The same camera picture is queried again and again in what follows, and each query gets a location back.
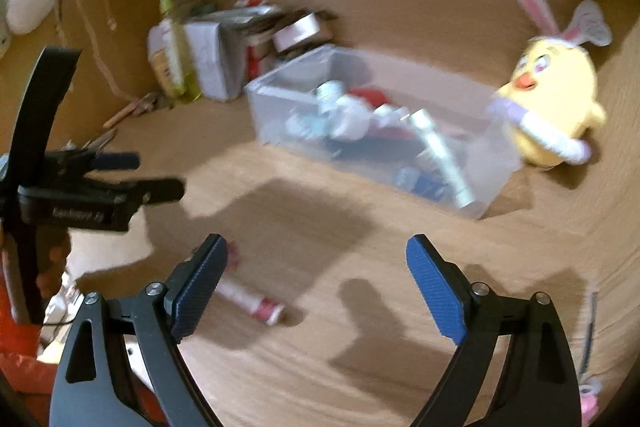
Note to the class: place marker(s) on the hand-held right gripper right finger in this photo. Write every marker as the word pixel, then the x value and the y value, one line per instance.
pixel 435 292

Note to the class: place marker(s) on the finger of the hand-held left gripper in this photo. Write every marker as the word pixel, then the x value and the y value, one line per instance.
pixel 117 161
pixel 160 189

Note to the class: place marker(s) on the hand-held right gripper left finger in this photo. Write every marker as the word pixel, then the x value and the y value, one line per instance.
pixel 197 292

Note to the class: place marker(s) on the red capped lipstick tube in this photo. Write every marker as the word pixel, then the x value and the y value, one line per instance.
pixel 250 301

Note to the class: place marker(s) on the blue black card packet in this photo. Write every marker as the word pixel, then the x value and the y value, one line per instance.
pixel 431 187

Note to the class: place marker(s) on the pale green lip balm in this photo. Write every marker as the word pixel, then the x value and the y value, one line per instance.
pixel 442 152

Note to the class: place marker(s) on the clear plastic bin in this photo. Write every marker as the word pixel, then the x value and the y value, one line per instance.
pixel 480 157

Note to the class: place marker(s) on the pale pink tube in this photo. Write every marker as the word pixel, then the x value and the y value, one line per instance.
pixel 350 119

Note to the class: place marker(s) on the red foil packet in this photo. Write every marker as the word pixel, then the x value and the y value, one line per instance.
pixel 372 99

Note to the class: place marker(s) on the person's left hand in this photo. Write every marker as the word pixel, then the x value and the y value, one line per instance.
pixel 50 262

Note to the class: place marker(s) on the beige cream tube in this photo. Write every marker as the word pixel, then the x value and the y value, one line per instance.
pixel 160 57

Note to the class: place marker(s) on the yellow spray bottle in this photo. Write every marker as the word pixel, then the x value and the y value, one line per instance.
pixel 180 57

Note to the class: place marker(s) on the grey pen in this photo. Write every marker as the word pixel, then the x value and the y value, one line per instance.
pixel 591 332

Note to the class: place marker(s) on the red box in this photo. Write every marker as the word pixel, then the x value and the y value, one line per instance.
pixel 259 62

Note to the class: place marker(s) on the small pink toy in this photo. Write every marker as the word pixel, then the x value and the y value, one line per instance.
pixel 589 399

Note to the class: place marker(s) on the stack of books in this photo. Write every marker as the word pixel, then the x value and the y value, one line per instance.
pixel 250 22

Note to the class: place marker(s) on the red white marker pen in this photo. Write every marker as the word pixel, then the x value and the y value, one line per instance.
pixel 248 2

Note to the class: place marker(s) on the small cardboard box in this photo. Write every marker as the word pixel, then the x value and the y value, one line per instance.
pixel 300 32

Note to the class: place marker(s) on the yellow chick plush toy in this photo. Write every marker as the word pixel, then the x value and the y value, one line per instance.
pixel 555 97

